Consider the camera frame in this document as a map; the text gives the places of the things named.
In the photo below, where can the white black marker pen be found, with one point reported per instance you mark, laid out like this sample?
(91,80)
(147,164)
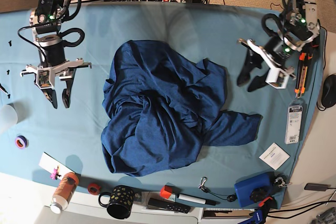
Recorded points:
(196,200)

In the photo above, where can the dark blue t-shirt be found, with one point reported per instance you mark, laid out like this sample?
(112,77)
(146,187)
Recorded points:
(163,109)

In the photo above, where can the black remote control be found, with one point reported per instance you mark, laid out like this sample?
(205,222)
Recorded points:
(170,206)

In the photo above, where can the blue orange clamp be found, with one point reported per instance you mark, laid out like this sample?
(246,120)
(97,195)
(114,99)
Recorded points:
(260,214)

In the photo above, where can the white square paper leaflet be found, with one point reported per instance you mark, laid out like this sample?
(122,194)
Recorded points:
(274,156)

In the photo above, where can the translucent plastic cup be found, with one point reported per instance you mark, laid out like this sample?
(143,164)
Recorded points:
(8,117)

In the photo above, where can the black computer mouse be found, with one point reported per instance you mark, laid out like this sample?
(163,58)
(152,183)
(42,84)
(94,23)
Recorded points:
(328,98)

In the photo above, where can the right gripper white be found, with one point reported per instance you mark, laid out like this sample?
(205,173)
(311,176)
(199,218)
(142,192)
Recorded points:
(45,79)

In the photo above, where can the blue plastic case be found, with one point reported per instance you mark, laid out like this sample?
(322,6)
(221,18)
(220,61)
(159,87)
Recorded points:
(253,190)

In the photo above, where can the orange black utility knife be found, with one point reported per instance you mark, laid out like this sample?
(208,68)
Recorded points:
(304,63)

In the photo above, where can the pink small clip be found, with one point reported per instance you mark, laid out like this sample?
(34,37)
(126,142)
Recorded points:
(55,175)

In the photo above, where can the black power adapter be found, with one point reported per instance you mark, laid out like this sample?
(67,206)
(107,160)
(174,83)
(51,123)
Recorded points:
(316,187)

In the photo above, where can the packaged bit set blister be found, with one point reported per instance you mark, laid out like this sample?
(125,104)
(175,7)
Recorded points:
(294,119)

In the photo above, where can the red tape roll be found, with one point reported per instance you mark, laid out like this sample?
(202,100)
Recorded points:
(94,189)

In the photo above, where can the orange plastic bottle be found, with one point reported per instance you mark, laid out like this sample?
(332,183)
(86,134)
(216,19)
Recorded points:
(64,193)

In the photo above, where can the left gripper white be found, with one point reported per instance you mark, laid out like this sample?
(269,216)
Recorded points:
(274,56)

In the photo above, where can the red orange cube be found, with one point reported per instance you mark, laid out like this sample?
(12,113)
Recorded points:
(166,192)

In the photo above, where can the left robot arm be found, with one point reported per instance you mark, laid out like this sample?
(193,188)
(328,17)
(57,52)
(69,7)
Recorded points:
(293,30)

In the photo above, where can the white paper card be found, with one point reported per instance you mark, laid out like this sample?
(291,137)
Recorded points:
(48,163)

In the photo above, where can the purple tape roll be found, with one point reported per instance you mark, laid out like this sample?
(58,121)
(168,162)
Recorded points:
(21,142)

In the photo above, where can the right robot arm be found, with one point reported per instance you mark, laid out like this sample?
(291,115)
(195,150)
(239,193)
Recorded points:
(45,22)

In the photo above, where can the carabiner with black lanyard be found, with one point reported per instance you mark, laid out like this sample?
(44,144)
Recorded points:
(228,198)

